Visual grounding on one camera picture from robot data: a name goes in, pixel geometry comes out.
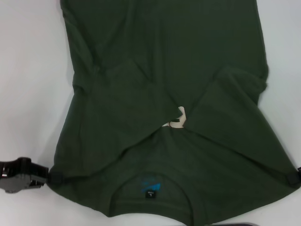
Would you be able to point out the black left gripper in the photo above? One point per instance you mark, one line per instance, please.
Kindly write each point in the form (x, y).
(14, 176)

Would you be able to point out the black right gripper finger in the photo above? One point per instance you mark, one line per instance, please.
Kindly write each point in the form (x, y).
(292, 180)

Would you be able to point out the dark green t-shirt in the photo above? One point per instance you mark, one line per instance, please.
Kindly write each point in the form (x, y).
(160, 82)

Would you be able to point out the dark flat panel edge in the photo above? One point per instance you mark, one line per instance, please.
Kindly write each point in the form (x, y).
(231, 224)

